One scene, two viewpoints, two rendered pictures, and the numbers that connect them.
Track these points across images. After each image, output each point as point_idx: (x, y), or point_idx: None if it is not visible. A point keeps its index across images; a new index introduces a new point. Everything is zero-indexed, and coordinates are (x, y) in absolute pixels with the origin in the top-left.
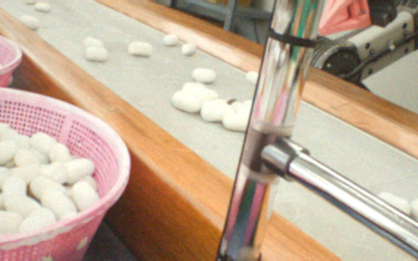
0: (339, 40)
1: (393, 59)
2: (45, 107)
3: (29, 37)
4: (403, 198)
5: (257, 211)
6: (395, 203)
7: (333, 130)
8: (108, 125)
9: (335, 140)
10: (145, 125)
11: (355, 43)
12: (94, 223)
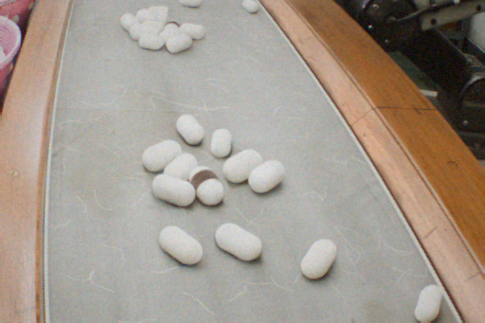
0: None
1: (461, 13)
2: (7, 26)
3: None
4: (237, 130)
5: None
6: (185, 126)
7: (269, 59)
8: (26, 40)
9: (254, 67)
10: (49, 41)
11: None
12: None
